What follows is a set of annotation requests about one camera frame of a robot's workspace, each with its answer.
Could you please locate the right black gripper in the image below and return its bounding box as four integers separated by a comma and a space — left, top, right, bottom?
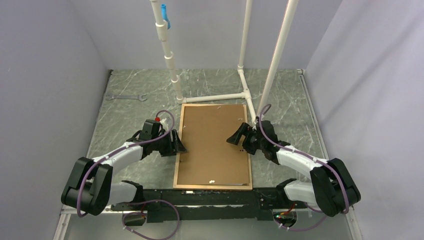
226, 122, 266, 155

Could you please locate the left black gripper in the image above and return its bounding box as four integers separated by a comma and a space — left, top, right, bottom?
151, 129, 187, 157

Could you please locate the brown backing board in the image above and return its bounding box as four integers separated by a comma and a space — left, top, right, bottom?
177, 105, 250, 186

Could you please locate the wooden picture frame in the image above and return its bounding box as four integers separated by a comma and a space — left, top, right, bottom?
172, 103, 253, 191

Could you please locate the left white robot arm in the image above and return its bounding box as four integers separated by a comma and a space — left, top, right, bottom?
61, 117, 187, 217

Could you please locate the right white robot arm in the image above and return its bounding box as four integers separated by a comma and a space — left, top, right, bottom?
226, 120, 362, 217

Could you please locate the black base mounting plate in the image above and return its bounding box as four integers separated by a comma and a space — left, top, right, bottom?
111, 187, 306, 223

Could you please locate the grey metal wrench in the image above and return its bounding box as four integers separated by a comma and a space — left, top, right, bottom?
104, 94, 147, 102

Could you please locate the white PVC pipe stand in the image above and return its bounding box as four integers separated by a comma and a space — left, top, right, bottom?
149, 0, 300, 125

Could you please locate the blue nozzle on pipe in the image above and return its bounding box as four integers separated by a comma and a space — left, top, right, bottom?
160, 4, 171, 30

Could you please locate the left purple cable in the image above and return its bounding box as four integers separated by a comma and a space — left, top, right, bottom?
76, 109, 181, 240

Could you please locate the purple cable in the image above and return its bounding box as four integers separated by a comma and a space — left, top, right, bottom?
258, 103, 350, 232
76, 109, 181, 240

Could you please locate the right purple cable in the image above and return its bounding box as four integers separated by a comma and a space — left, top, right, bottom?
258, 103, 350, 232

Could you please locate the aluminium rail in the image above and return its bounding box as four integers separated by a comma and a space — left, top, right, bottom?
54, 206, 362, 240

